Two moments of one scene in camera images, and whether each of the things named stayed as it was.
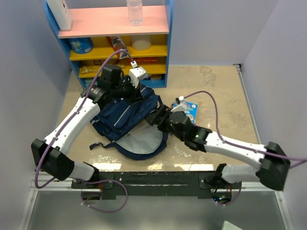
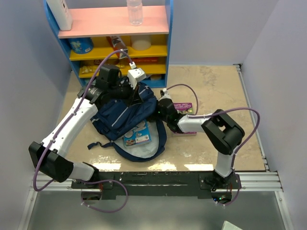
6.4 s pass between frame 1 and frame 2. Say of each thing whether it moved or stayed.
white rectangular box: stayed
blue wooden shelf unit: stayed
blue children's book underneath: moved
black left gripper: stayed
